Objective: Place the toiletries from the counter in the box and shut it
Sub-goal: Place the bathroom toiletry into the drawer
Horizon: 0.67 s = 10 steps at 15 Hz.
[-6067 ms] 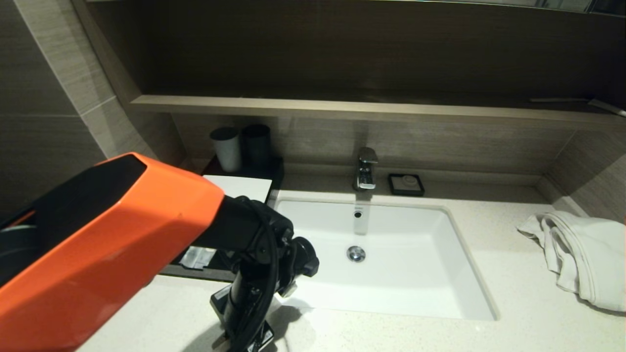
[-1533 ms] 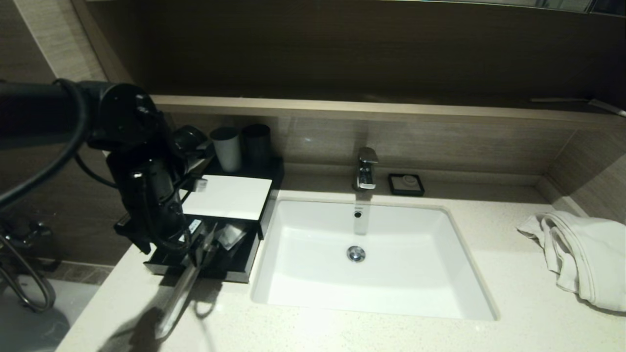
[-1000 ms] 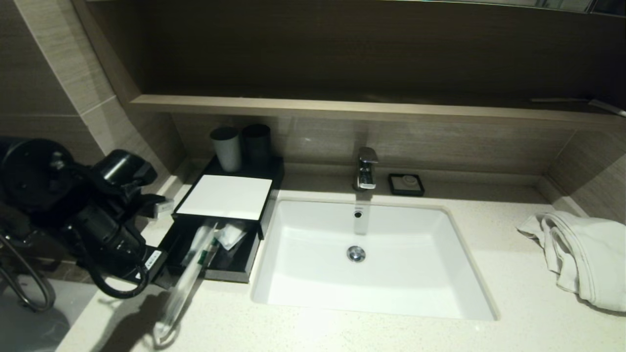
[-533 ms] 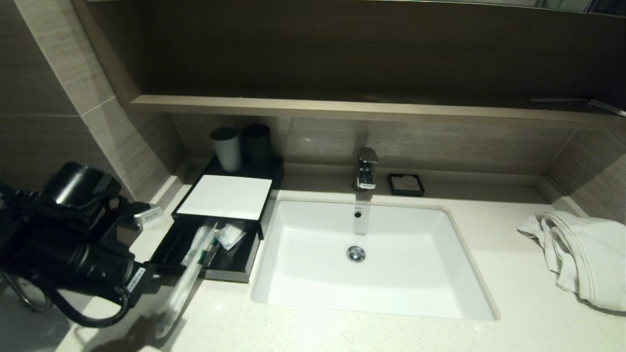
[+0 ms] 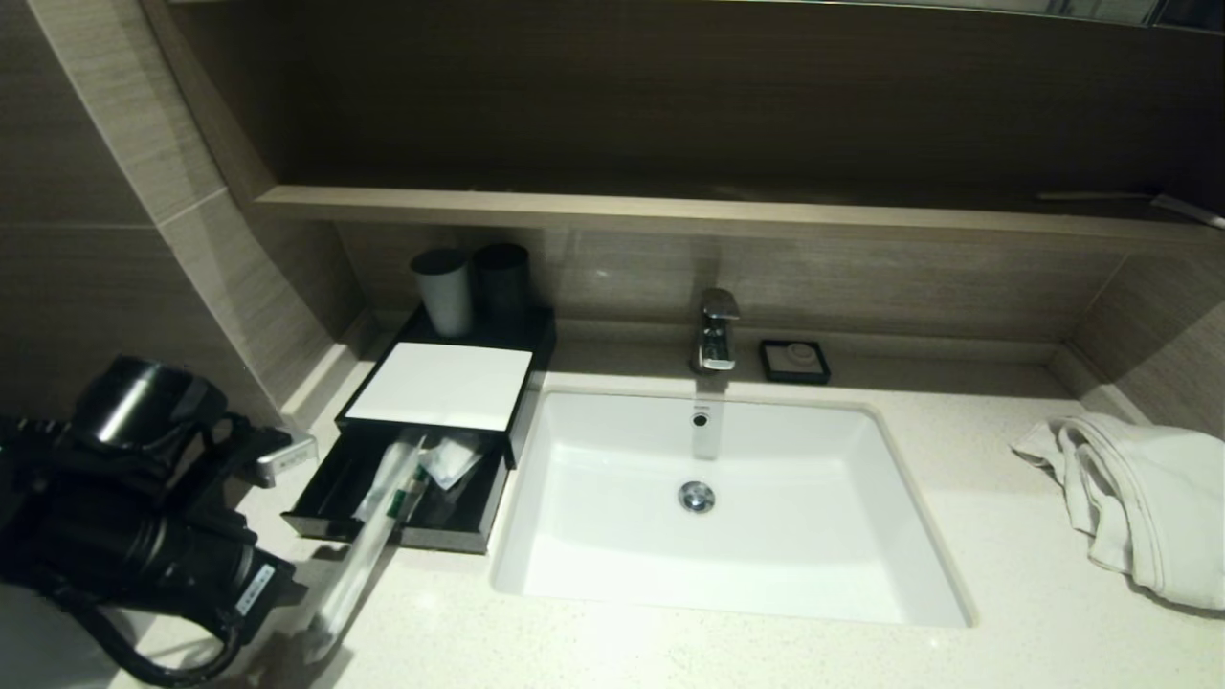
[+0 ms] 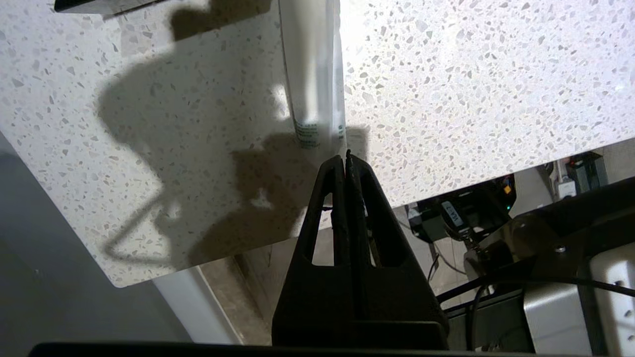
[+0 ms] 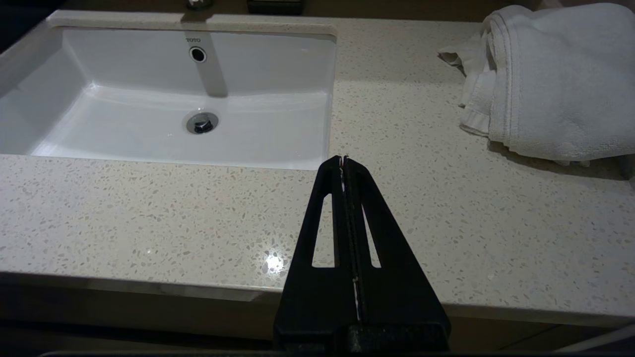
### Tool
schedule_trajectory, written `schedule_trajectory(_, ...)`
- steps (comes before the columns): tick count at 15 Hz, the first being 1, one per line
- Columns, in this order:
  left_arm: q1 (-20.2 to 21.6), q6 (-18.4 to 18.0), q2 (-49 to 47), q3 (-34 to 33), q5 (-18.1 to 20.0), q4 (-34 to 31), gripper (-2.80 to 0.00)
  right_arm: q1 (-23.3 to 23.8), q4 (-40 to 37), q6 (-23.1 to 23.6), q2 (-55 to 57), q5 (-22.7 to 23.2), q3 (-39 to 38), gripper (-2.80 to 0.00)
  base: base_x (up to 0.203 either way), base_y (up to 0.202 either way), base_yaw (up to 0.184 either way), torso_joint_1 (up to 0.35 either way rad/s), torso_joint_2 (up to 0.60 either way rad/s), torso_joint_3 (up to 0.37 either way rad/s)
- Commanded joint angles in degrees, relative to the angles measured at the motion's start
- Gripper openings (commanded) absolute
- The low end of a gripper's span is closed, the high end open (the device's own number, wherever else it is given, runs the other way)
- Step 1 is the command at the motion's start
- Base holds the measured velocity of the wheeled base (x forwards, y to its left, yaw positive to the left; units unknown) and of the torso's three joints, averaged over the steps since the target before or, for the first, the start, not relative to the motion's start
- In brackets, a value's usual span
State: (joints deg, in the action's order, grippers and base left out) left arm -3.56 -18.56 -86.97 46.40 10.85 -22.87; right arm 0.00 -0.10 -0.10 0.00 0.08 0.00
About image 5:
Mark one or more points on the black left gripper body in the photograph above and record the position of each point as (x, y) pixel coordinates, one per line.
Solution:
(220, 574)

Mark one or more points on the toothbrush with green mark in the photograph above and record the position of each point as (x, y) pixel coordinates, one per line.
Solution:
(368, 555)

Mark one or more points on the long clear packet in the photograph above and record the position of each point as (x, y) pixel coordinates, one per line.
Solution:
(373, 483)

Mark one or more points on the black sliding drawer tray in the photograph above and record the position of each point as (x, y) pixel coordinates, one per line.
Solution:
(459, 522)

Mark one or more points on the small clear cotton packet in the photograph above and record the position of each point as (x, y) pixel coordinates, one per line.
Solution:
(450, 459)

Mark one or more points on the grey plastic cup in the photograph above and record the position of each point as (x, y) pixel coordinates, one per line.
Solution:
(445, 292)

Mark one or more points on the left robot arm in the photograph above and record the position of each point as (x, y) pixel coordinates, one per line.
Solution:
(77, 498)

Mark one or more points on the black drawer amenity box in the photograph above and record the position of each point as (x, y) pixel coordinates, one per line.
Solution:
(536, 364)

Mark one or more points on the black plastic cup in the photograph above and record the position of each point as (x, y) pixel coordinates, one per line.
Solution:
(502, 282)

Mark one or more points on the chrome sink drain plug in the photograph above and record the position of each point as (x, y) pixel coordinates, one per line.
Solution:
(697, 497)

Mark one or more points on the chrome faucet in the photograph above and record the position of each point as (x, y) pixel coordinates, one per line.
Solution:
(716, 335)

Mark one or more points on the black square soap dish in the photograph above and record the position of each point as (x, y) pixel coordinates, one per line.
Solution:
(767, 371)

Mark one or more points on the white ceramic sink basin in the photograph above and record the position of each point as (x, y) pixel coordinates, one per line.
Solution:
(813, 517)

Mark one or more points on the round white soap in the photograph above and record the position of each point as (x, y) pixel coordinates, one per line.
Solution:
(799, 359)

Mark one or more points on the white crumpled towel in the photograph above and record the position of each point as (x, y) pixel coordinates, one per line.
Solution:
(1148, 498)

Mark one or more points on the wooden wall shelf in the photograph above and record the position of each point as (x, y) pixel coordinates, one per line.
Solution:
(670, 215)

